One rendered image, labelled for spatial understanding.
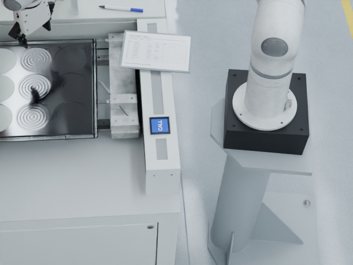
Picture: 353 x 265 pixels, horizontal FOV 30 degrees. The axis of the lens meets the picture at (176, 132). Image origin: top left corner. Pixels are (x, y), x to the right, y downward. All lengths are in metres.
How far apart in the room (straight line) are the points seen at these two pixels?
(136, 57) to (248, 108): 0.37
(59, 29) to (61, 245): 0.67
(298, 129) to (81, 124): 0.63
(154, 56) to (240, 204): 0.66
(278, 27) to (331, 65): 1.77
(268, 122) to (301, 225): 0.97
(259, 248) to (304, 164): 0.81
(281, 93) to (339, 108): 1.36
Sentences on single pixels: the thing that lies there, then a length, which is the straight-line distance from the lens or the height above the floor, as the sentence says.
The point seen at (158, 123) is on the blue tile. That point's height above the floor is 0.96.
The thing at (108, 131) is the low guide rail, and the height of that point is 0.84.
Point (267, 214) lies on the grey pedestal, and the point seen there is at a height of 0.25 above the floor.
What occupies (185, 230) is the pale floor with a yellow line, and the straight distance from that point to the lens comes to 2.75.
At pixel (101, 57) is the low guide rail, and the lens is 2.14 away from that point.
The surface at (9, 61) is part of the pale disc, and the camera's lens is 2.10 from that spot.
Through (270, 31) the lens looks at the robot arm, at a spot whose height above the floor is 1.33.
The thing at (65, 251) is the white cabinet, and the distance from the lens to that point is 2.07.
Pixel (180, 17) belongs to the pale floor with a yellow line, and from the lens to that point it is 3.44.
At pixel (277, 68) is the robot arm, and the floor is 1.15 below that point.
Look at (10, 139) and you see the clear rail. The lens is 1.92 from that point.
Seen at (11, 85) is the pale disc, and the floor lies 0.90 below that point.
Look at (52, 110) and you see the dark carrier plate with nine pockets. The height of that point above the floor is 0.90.
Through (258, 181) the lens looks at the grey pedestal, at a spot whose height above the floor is 0.60.
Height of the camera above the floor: 2.48
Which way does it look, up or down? 56 degrees down
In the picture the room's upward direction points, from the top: 4 degrees clockwise
